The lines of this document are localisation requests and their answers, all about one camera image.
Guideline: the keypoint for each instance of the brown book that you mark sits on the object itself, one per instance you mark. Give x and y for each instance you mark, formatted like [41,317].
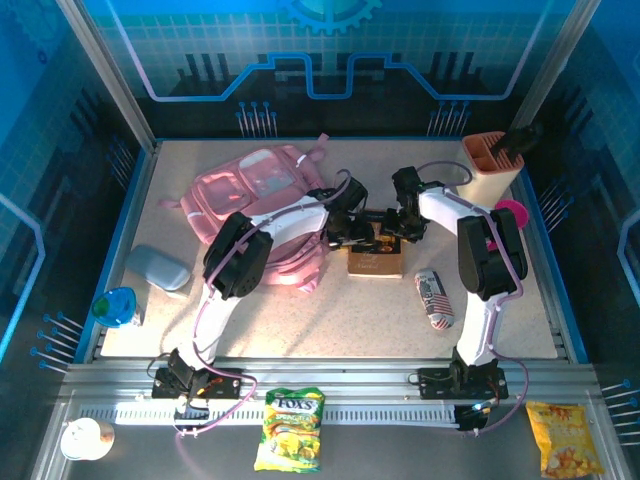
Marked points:
[375,262]

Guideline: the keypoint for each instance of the flag print pencil case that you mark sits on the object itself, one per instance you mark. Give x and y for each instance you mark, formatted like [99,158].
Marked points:
[435,300]

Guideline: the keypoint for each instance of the pink backpack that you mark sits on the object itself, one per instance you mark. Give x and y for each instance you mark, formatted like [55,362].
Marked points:
[225,195]

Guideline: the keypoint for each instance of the grey glasses case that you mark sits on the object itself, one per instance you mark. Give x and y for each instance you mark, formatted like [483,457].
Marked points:
[157,267]

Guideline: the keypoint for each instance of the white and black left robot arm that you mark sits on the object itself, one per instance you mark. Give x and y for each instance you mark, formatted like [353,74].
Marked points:
[235,260]

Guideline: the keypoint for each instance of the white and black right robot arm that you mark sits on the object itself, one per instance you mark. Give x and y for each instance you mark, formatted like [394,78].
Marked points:
[490,260]

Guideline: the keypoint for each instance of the green Fox's candy bag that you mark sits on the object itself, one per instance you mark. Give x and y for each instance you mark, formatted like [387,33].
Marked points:
[290,430]

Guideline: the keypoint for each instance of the yellow snack bag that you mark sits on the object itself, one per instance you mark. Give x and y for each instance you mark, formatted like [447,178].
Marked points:
[565,440]

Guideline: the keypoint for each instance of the beige pen holder orange rim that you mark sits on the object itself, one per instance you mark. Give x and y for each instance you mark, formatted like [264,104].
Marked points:
[492,175]

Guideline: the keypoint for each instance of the magenta plastic goblet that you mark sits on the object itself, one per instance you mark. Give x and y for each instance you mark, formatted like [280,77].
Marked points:
[517,212]

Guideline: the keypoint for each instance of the black tool in holder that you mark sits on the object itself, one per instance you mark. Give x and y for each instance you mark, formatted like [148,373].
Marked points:
[517,140]

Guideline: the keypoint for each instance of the black controller box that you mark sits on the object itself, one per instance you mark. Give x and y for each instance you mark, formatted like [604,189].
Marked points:
[472,417]
[192,412]

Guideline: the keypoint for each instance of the white paper cup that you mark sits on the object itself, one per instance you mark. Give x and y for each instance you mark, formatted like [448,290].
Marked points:
[82,437]

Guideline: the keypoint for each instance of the aluminium rail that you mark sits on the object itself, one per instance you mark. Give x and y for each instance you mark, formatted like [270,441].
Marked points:
[325,375]

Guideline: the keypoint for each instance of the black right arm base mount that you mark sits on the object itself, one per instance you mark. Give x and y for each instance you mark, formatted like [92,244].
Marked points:
[435,382]

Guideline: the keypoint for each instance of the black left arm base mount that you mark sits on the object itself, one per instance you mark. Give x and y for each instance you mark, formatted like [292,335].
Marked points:
[227,385]

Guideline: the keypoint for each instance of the aluminium frame post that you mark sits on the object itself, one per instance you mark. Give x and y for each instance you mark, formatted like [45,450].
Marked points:
[555,60]
[109,75]

